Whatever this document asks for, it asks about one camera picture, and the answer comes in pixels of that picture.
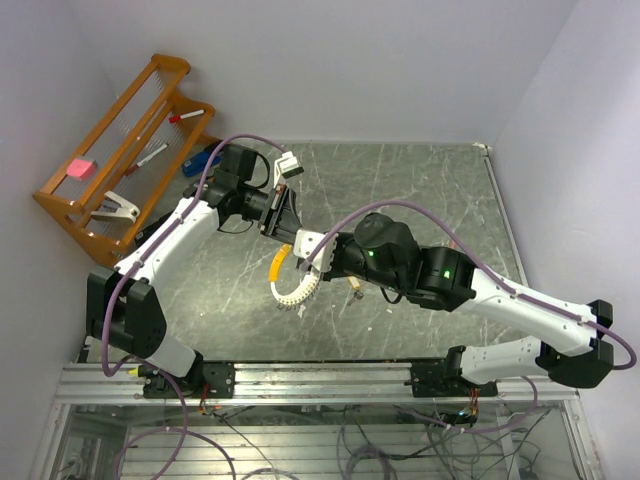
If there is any yellow key tag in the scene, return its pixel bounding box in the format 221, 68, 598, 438
349, 277, 361, 290

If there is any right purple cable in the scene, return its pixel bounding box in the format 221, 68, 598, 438
302, 199, 639, 372

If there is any white stapler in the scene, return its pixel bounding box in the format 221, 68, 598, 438
91, 191, 140, 224

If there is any pink eraser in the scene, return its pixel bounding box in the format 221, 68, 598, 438
65, 157, 98, 181

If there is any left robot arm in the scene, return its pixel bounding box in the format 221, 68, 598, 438
87, 141, 303, 397

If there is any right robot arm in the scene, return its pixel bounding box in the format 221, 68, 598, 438
323, 213, 614, 396

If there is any brown tipped marker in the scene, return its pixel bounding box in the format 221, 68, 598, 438
124, 143, 168, 176

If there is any blue stapler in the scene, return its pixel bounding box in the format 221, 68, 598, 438
181, 150, 211, 178

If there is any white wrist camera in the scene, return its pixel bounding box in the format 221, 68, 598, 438
273, 151, 304, 188
292, 228, 342, 274

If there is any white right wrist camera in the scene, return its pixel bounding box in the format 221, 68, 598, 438
292, 228, 342, 274

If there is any black stapler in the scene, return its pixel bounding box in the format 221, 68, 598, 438
134, 213, 171, 248

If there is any red capped marker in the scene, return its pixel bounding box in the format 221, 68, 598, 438
169, 109, 205, 124

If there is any large keyring with yellow handle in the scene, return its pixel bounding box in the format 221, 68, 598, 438
268, 245, 320, 310

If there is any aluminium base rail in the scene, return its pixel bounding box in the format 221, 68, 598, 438
53, 362, 581, 406

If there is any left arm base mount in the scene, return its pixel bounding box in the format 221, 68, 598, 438
140, 361, 236, 399

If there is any silver key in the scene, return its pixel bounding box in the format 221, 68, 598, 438
347, 290, 364, 306

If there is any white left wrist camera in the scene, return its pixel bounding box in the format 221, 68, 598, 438
273, 151, 304, 188

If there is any orange wooden rack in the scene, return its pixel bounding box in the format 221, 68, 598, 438
33, 54, 215, 266

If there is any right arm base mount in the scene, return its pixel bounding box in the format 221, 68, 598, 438
405, 346, 498, 398

